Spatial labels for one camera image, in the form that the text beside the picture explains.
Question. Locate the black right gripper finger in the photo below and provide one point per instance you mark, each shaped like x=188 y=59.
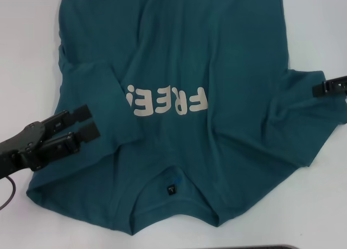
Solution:
x=320 y=89

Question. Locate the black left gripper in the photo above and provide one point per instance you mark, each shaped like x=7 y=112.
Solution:
x=13 y=154

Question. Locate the teal t-shirt with white print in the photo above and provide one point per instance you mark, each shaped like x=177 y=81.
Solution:
x=162 y=43

